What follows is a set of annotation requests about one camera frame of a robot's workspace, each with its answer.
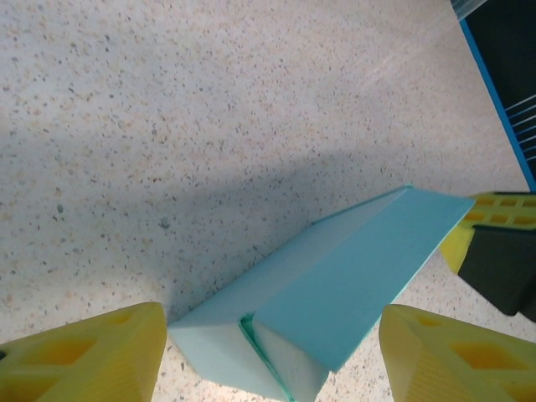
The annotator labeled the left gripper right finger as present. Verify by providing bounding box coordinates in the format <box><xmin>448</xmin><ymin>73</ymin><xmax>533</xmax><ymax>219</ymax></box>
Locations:
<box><xmin>379</xmin><ymin>304</ymin><xmax>536</xmax><ymax>402</ymax></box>

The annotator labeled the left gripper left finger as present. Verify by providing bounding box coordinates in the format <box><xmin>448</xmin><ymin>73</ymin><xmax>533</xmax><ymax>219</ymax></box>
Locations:
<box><xmin>0</xmin><ymin>301</ymin><xmax>168</xmax><ymax>402</ymax></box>

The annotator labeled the light blue paper box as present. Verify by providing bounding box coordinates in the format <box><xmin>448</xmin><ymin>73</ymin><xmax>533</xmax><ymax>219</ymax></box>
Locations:
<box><xmin>167</xmin><ymin>183</ymin><xmax>477</xmax><ymax>402</ymax></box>

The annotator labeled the aluminium frame post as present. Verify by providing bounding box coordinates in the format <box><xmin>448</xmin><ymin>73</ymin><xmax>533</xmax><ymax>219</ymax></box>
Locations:
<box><xmin>450</xmin><ymin>0</ymin><xmax>489</xmax><ymax>21</ymax></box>

